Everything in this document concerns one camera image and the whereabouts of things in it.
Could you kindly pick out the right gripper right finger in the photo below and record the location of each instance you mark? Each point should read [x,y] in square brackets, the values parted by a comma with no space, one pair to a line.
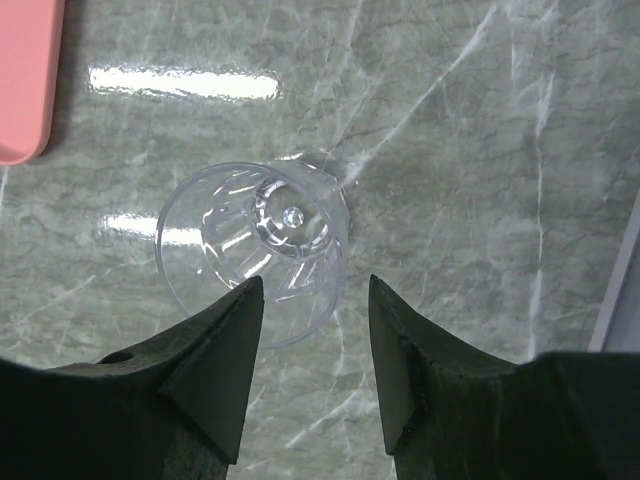
[452,411]

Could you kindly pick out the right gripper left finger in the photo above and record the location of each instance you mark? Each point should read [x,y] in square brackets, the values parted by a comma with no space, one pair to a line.
[170,407]

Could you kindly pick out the clear glass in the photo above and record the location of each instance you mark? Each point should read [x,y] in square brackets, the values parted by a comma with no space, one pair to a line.
[284,221]

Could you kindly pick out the pink plastic tray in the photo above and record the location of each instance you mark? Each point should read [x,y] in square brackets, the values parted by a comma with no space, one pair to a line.
[31,33]

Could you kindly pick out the aluminium rail frame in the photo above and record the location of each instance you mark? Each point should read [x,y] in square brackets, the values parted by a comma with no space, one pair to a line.
[617,326]

